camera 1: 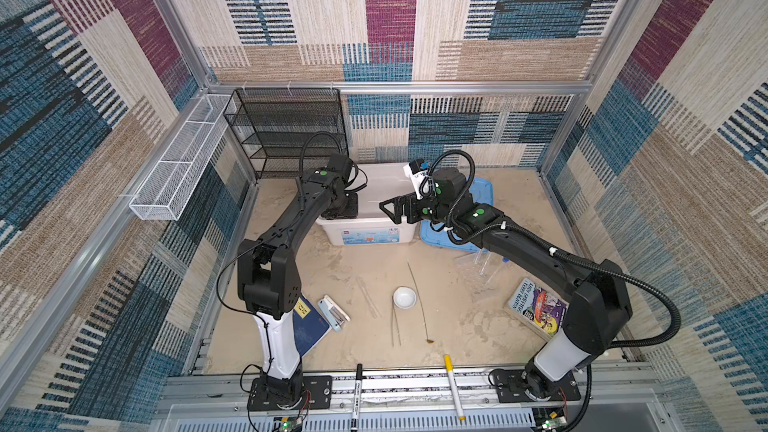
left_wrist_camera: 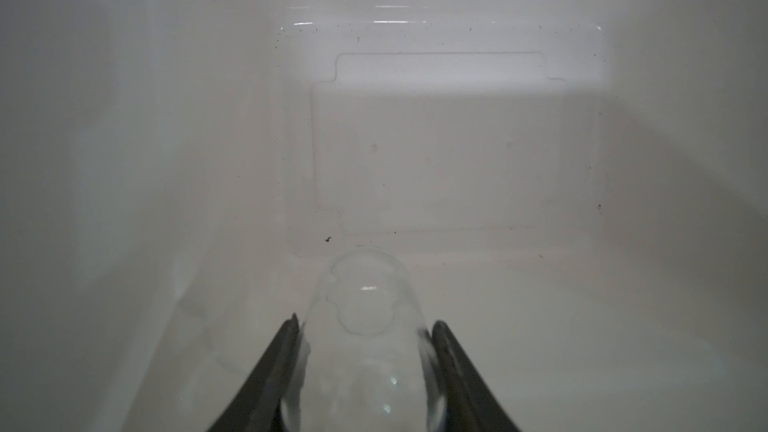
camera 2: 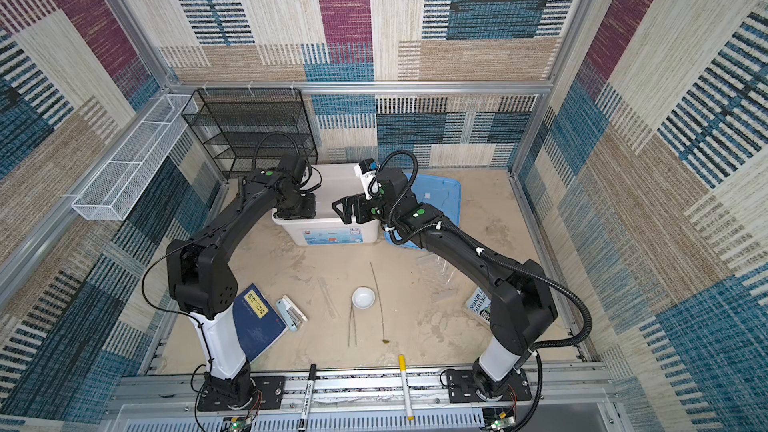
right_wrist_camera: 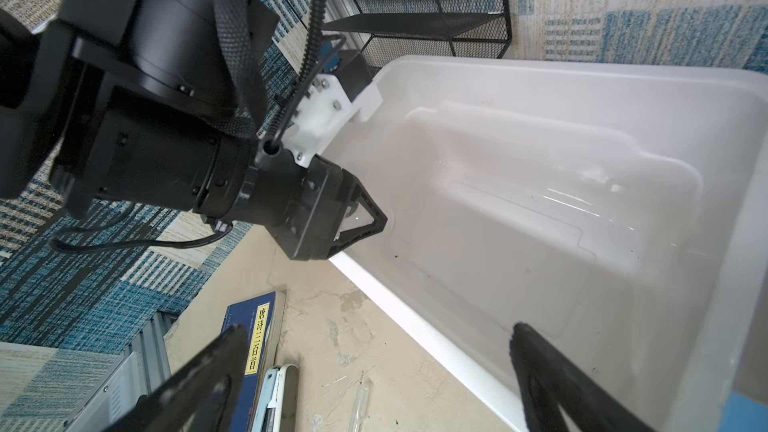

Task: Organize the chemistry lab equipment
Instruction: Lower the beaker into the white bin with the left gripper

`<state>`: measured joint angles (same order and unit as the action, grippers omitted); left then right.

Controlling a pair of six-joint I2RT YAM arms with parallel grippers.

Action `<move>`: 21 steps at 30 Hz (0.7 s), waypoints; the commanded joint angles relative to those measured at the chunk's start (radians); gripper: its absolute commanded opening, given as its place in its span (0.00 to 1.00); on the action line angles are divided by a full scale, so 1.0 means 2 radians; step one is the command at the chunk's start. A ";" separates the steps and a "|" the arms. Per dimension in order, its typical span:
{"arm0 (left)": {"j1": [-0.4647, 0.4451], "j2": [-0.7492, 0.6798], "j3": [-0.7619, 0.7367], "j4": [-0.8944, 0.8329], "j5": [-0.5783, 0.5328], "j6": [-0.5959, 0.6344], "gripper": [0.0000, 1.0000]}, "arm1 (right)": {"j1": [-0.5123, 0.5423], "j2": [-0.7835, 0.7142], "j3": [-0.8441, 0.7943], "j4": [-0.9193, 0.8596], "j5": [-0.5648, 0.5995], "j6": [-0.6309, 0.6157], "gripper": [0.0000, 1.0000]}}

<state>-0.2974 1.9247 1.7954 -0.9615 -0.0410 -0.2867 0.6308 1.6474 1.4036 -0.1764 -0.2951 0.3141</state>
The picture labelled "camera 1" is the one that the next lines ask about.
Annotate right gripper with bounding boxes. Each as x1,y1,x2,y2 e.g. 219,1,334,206
379,190,455,225

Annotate white plastic bin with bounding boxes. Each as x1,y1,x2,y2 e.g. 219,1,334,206
316,163,416,246

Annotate white ceramic dish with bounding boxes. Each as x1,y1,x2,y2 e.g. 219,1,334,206
393,286,418,310

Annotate blue-capped test tube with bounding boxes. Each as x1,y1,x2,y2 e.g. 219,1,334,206
475,249,491,275
481,253,501,282
485,258,509,288

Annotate metal tweezers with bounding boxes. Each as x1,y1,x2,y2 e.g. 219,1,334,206
390,303,402,347

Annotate long metal spatula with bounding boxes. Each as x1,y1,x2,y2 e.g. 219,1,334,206
407,262,435,344

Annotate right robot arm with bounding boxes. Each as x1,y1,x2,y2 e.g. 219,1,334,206
379,168,632,400

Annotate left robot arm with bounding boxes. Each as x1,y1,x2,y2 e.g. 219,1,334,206
237,153,354,406

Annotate blue plastic lid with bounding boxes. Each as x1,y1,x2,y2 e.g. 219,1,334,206
419,176,495,255

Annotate black mesh shelf rack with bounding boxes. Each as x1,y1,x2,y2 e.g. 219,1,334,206
224,88,349,179

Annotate blue notebook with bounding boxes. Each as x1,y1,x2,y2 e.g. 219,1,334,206
293,295,331,357

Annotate yellow-capped white marker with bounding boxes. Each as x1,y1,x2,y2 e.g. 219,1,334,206
443,354,466,423

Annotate black marker pen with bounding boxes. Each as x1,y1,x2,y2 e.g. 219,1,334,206
350,363,364,432

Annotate colourful treehouse paperback book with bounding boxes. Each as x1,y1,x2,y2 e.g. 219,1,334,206
507,278,568,340

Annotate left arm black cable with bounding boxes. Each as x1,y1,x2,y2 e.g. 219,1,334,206
298,131,368,193

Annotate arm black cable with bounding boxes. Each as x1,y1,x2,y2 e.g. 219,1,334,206
298,131,368,193
419,149,683,432

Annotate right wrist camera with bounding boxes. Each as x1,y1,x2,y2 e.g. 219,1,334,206
403,159,429,199

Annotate white wire basket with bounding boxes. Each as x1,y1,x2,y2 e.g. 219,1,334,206
129,94,230,221

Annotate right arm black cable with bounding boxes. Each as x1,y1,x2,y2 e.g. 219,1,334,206
419,149,683,432

